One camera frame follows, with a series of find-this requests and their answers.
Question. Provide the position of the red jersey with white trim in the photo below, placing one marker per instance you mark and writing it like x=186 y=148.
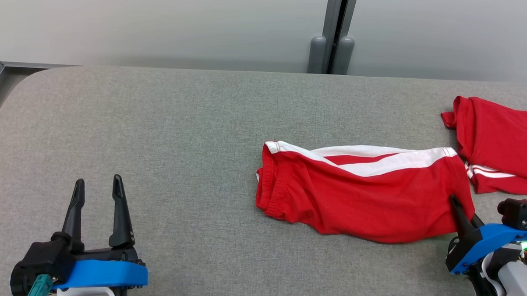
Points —
x=496 y=134

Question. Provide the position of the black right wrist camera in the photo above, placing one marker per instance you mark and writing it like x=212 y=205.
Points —
x=515 y=211

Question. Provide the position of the grey partition joint post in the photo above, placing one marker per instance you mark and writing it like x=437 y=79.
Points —
x=332 y=14

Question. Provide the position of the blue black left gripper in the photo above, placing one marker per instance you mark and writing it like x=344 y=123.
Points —
x=105 y=274

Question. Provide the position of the red shorts with white stripe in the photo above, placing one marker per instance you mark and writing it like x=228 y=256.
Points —
x=353 y=203

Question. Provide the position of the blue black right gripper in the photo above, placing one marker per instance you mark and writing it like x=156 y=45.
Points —
x=484 y=239

